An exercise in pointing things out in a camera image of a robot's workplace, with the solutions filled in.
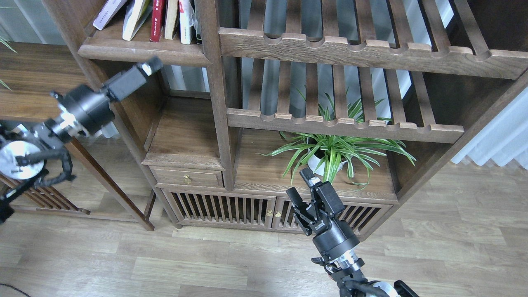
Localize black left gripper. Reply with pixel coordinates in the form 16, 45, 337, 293
50, 56, 163, 139

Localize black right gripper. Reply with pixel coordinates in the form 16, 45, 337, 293
286, 167, 364, 266

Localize red cover book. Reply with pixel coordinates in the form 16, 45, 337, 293
149, 0, 166, 42

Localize yellow green cover book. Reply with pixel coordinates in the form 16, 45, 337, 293
121, 0, 153, 41

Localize pale purple cover book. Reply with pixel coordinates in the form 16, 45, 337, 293
92, 0, 128, 30

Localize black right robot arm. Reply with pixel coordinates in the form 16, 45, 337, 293
287, 168, 417, 297

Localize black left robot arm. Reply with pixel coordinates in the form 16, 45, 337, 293
0, 56, 163, 223

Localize white curtain behind shelf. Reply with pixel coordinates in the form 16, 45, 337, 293
163, 0, 454, 117

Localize white plant pot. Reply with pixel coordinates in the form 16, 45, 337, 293
307, 149, 347, 181

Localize spider plant green leaves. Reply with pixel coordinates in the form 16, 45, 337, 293
261, 85, 417, 190

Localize white red upright book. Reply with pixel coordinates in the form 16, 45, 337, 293
179, 0, 196, 45

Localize tan upright book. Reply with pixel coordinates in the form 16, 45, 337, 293
164, 0, 179, 40

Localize dark upright book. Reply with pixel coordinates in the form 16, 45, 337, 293
193, 0, 203, 45

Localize brass drawer knob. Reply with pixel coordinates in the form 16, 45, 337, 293
183, 174, 192, 184

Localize dark wooden bookshelf cabinet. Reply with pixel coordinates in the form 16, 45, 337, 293
43, 0, 527, 239

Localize brown wooden side table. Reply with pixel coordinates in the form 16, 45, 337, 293
1, 42, 155, 231

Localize slatted wooden rack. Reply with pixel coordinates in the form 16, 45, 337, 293
11, 186, 90, 217

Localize white curtain right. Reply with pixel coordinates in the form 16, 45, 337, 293
451, 88, 528, 169

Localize black floor cable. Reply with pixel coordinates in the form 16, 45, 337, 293
0, 283, 31, 297

